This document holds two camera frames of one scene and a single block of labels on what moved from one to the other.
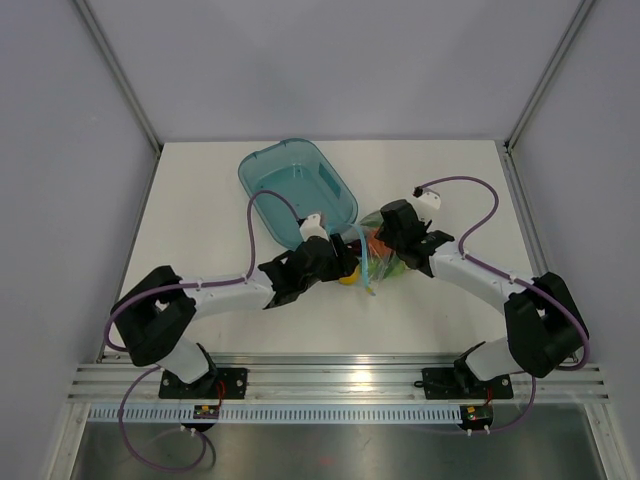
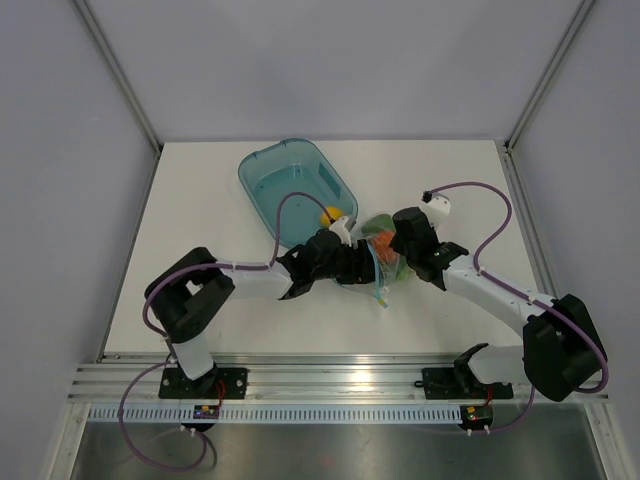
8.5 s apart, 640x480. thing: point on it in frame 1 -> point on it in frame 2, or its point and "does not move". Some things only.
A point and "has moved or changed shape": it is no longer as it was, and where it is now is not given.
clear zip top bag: (383, 263) has moved or changed shape
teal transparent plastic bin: (291, 180) does not move
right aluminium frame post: (548, 73) does not move
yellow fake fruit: (353, 279) has moved or changed shape
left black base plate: (225, 383) does not move
